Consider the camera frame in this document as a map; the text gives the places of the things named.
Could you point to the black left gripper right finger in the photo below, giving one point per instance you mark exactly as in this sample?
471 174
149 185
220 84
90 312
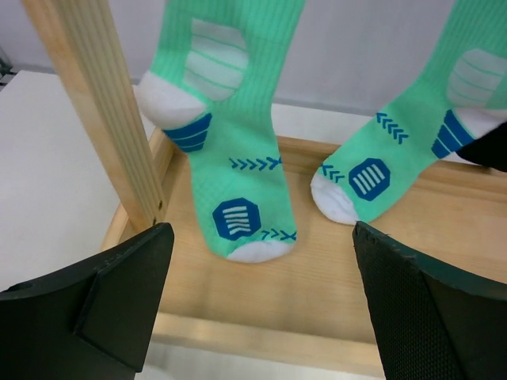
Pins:
431 320

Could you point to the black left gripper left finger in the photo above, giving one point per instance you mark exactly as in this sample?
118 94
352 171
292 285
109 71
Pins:
90 320

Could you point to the black white striped sock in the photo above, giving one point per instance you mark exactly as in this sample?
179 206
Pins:
489 150

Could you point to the wooden hanging rack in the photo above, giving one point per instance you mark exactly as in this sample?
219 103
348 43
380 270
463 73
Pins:
308 304

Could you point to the mint green sock right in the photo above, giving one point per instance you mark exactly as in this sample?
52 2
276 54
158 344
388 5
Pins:
459 96

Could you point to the mint green sock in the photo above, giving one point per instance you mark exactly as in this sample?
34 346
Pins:
210 90
459 96

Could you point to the mint green sock left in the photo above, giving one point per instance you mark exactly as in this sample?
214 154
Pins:
210 90

